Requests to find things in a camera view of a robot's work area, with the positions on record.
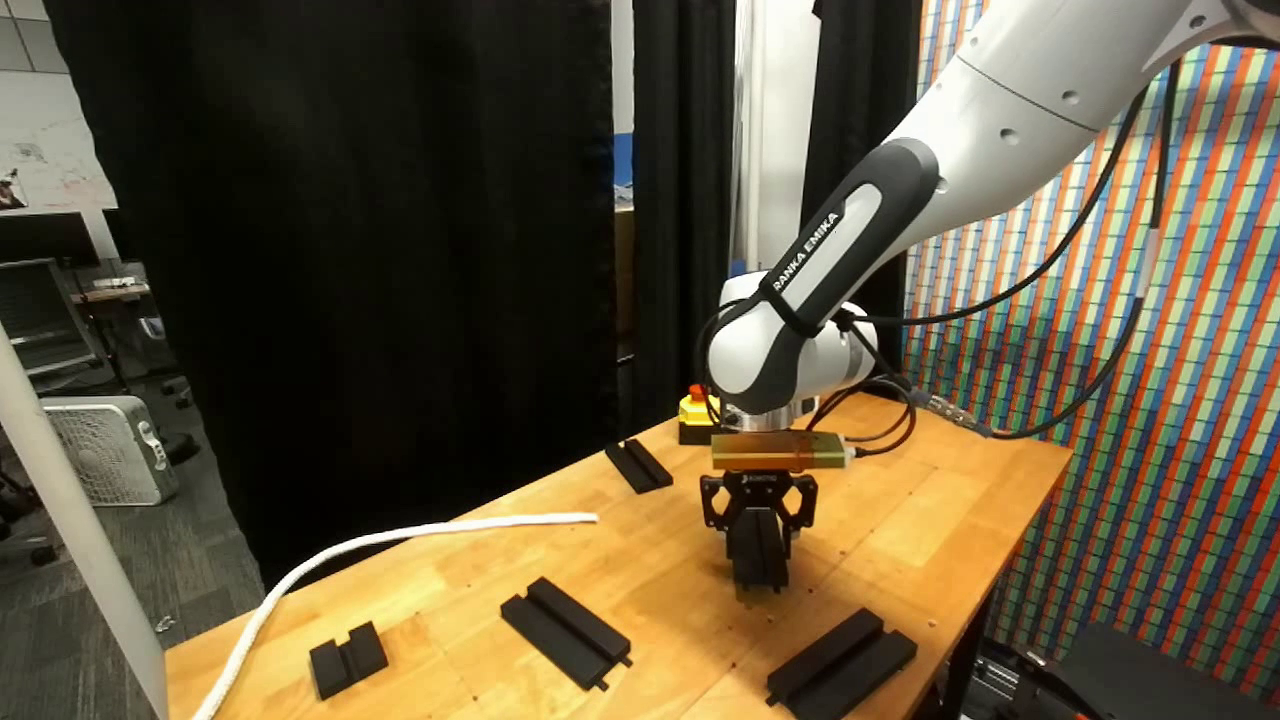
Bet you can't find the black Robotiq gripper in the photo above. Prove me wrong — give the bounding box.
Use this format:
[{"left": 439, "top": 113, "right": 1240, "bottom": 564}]
[{"left": 698, "top": 467, "right": 820, "bottom": 540}]

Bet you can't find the yellow emergency stop button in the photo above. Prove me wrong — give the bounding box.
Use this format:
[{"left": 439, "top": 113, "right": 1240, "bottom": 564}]
[{"left": 673, "top": 380, "right": 723, "bottom": 449}]

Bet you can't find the narrow black curtain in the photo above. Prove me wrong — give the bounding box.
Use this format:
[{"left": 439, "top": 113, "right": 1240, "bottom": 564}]
[
  {"left": 787, "top": 0, "right": 930, "bottom": 382},
  {"left": 629, "top": 0, "right": 741, "bottom": 433}
]

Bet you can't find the white plastic tube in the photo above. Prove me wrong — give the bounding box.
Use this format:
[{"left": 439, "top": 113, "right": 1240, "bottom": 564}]
[{"left": 189, "top": 508, "right": 606, "bottom": 720}]

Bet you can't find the white vertical pole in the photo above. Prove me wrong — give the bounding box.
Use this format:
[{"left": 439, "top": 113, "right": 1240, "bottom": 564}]
[{"left": 734, "top": 0, "right": 826, "bottom": 288}]

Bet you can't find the black case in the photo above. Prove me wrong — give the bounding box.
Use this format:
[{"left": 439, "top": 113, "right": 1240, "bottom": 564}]
[{"left": 953, "top": 621, "right": 1280, "bottom": 720}]

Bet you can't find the short black track pad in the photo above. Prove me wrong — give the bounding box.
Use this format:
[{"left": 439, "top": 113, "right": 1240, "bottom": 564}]
[{"left": 306, "top": 621, "right": 391, "bottom": 704}]

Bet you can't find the colourful checkered backdrop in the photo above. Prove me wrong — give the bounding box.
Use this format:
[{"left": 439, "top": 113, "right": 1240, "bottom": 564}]
[{"left": 902, "top": 0, "right": 1280, "bottom": 712}]

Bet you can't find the wide black curtain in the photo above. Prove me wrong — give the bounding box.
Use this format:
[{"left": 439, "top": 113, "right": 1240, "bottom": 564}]
[{"left": 41, "top": 0, "right": 621, "bottom": 588}]

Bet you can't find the grey equipment box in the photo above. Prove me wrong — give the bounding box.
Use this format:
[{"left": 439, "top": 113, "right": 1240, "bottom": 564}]
[{"left": 37, "top": 387, "right": 183, "bottom": 512}]

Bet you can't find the white desk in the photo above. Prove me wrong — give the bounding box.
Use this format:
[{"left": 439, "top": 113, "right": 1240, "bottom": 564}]
[{"left": 0, "top": 67, "right": 129, "bottom": 265}]

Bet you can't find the amber wrist camera bar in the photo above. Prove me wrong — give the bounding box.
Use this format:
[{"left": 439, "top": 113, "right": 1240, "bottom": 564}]
[{"left": 710, "top": 425, "right": 859, "bottom": 476}]

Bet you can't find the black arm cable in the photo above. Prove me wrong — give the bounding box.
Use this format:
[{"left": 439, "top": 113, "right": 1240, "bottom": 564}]
[{"left": 873, "top": 93, "right": 1154, "bottom": 332}]

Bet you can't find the black cable with connector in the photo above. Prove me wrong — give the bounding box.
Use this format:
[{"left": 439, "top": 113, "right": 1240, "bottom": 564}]
[{"left": 803, "top": 52, "right": 1186, "bottom": 461}]

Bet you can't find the white frame post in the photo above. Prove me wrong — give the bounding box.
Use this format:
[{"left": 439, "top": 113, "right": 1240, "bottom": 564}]
[{"left": 0, "top": 323, "right": 172, "bottom": 720}]

